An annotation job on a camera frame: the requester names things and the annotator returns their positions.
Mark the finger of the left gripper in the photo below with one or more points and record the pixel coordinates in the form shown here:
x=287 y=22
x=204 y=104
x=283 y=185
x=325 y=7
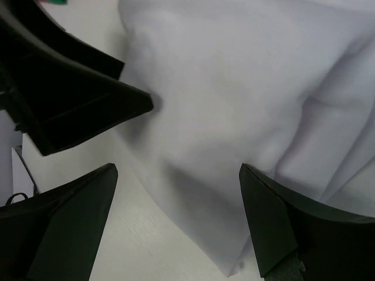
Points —
x=43 y=26
x=58 y=102

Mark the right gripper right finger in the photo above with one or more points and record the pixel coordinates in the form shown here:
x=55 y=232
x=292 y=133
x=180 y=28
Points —
x=297 y=238

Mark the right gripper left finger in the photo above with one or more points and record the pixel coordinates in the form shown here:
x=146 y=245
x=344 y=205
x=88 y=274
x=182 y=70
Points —
x=55 y=235

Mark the white t shirt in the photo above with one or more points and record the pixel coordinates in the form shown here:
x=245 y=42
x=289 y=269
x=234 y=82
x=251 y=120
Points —
x=285 y=86

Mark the green folded t shirt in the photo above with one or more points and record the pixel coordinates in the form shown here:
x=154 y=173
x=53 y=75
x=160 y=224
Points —
x=58 y=2

